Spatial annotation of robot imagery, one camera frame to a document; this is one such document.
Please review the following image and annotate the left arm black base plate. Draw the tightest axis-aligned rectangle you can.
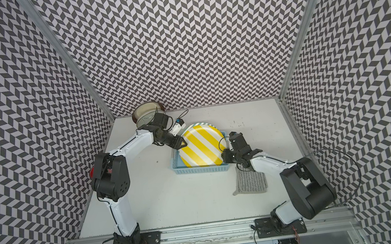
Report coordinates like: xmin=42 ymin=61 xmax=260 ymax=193
xmin=113 ymin=231 xmax=162 ymax=244

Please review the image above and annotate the aluminium front rail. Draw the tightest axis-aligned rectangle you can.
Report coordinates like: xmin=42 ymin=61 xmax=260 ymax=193
xmin=67 ymin=207 xmax=361 ymax=244

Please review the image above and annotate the yellow white striped plate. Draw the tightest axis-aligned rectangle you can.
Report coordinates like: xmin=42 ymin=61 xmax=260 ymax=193
xmin=178 ymin=125 xmax=227 ymax=167

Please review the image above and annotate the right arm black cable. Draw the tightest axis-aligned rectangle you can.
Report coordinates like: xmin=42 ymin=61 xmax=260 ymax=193
xmin=308 ymin=144 xmax=366 ymax=210

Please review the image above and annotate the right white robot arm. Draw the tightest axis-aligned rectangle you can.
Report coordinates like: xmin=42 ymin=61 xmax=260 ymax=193
xmin=221 ymin=131 xmax=337 ymax=231

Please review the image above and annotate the green white striped plate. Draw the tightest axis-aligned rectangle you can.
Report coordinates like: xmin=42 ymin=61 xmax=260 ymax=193
xmin=183 ymin=122 xmax=215 ymax=134

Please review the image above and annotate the grey fluffy cloth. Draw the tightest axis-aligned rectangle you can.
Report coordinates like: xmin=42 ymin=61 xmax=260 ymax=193
xmin=233 ymin=166 xmax=268 ymax=196

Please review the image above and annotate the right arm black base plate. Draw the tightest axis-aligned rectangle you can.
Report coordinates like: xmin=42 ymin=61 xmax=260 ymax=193
xmin=254 ymin=217 xmax=307 ymax=239

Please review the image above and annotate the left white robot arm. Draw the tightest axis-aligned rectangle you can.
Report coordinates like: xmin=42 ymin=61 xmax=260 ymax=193
xmin=92 ymin=112 xmax=187 ymax=244

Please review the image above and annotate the light blue plastic basket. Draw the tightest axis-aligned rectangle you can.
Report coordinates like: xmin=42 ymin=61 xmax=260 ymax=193
xmin=170 ymin=149 xmax=230 ymax=175

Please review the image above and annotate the red plastic cup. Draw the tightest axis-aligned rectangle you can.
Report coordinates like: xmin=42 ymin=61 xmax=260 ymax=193
xmin=89 ymin=167 xmax=94 ymax=179

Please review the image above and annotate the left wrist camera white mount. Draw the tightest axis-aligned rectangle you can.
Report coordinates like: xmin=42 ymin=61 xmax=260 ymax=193
xmin=170 ymin=118 xmax=186 ymax=136

